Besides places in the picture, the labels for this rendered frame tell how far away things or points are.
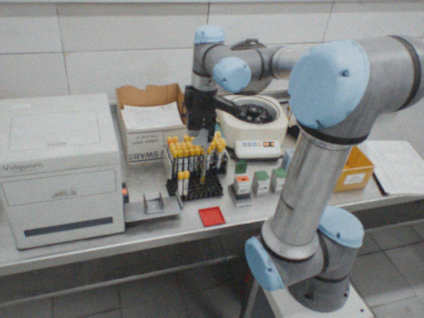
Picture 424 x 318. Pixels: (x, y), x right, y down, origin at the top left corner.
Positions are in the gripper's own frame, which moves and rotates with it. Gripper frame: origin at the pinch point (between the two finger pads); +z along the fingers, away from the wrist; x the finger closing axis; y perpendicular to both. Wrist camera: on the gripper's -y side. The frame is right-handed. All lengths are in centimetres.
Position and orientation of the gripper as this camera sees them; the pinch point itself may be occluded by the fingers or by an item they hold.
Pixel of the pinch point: (206, 145)
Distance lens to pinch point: 118.7
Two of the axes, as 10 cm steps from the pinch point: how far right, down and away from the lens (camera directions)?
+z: -0.9, 7.7, 6.3
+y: -9.5, 1.2, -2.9
